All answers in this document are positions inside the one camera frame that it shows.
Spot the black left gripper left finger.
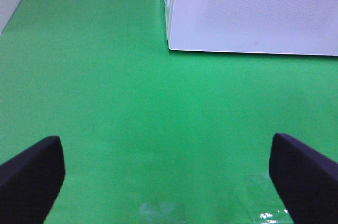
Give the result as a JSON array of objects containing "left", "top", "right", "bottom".
[{"left": 1, "top": 136, "right": 65, "bottom": 223}]

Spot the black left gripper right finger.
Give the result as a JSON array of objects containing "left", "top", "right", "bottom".
[{"left": 269, "top": 133, "right": 337, "bottom": 223}]

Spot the white microwave door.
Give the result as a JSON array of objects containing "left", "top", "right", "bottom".
[{"left": 164, "top": 0, "right": 337, "bottom": 56}]

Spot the clear tape patch centre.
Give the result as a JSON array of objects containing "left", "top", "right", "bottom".
[{"left": 244, "top": 172, "right": 293, "bottom": 223}]

